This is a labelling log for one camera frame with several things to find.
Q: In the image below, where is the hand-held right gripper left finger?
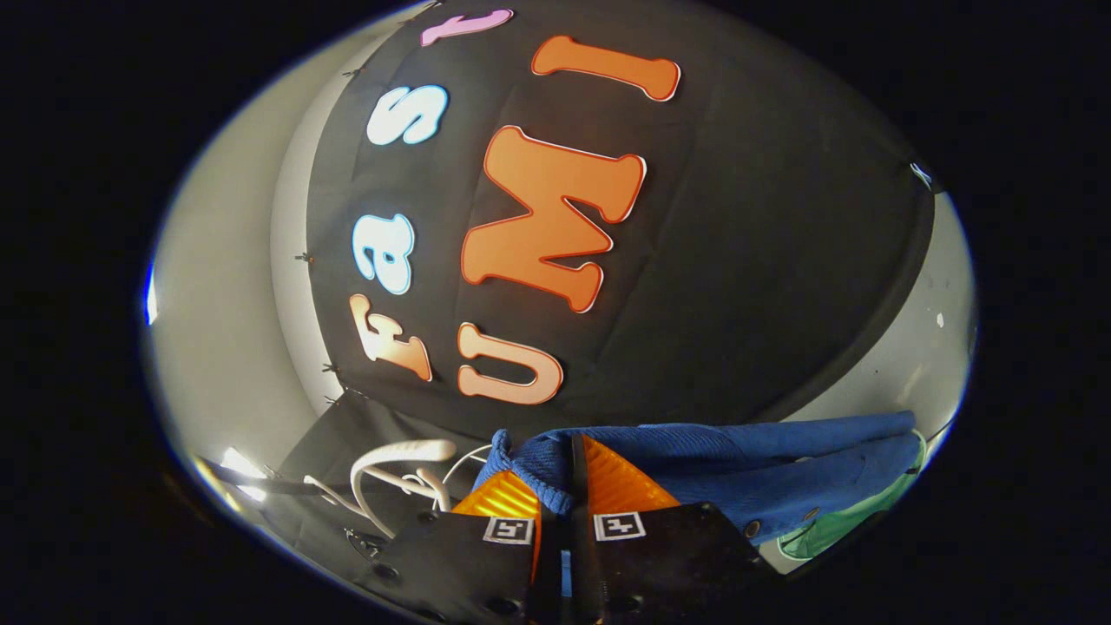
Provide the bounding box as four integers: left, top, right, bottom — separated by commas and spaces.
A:
352, 469, 566, 625

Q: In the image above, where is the white clothes hanger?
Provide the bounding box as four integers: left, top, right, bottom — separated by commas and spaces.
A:
349, 437, 492, 540
303, 473, 367, 519

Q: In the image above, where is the black backdrop cloth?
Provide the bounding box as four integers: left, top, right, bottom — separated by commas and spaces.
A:
260, 0, 938, 532

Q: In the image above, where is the green laundry hamper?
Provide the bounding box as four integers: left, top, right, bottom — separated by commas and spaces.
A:
775, 430, 930, 562

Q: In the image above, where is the blue corduroy jacket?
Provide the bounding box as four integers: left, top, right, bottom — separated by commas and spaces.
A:
484, 411, 928, 549

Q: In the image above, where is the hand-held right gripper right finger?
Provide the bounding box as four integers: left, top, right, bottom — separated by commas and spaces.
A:
568, 432, 774, 625

